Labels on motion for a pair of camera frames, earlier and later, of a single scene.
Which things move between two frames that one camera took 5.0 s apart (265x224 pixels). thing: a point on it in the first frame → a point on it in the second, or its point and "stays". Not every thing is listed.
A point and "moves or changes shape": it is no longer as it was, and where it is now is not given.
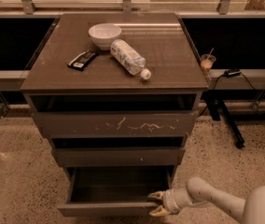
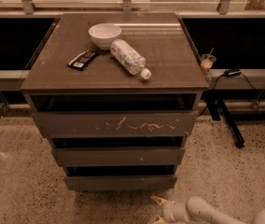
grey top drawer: (115, 124) stays
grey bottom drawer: (121, 190) moves or changes shape
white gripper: (171, 200) → (169, 210)
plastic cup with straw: (207, 60) stays
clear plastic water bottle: (130, 60) stays
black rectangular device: (80, 62) stays
